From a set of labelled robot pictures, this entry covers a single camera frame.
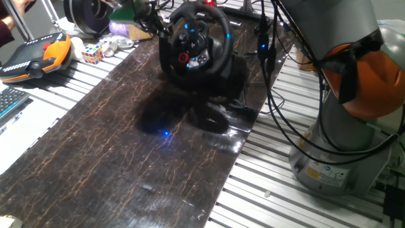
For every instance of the black stand base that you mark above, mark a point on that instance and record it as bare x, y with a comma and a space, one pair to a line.
243, 12

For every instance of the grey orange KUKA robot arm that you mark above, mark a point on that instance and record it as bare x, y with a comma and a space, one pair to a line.
341, 133

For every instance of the black racing steering wheel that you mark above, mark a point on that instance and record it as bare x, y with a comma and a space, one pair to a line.
196, 47

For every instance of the aluminium frame post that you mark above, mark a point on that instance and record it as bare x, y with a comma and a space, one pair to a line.
19, 22
52, 9

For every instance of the open cardboard box with inserts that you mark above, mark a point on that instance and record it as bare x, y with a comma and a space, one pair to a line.
303, 60

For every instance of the aluminium stand post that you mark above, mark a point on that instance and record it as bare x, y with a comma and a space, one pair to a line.
247, 3

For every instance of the dark wooden board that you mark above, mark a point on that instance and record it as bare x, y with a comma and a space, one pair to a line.
95, 152

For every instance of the clear plastic wrapper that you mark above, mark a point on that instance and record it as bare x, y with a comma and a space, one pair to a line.
117, 42

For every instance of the small white scrap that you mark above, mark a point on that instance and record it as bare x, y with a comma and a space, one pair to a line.
267, 193

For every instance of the purple plastic bag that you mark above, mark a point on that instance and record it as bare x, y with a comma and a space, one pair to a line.
118, 28

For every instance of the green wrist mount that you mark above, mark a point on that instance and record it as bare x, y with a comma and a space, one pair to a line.
121, 14

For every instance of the yellow sponge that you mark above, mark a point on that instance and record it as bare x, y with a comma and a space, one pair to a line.
139, 33

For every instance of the large white sheet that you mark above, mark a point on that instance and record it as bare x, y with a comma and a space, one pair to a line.
22, 133

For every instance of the bare person hand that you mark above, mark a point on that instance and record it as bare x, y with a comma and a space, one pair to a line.
22, 6

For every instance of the white gold packet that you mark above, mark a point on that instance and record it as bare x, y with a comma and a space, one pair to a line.
8, 222

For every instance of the white round object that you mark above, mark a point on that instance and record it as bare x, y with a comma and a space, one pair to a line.
77, 48

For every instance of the black computer keyboard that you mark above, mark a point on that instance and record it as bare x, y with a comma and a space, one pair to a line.
11, 101

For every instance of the Rubik's cube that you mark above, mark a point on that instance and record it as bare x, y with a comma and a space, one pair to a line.
92, 54

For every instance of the dark red sleeved forearm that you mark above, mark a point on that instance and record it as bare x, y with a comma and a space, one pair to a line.
4, 31

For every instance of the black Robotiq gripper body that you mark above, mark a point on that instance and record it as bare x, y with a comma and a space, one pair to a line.
148, 17

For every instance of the black orange teach pendant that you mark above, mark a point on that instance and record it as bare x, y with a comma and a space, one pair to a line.
28, 60

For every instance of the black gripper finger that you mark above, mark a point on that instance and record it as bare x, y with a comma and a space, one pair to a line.
163, 31
167, 17

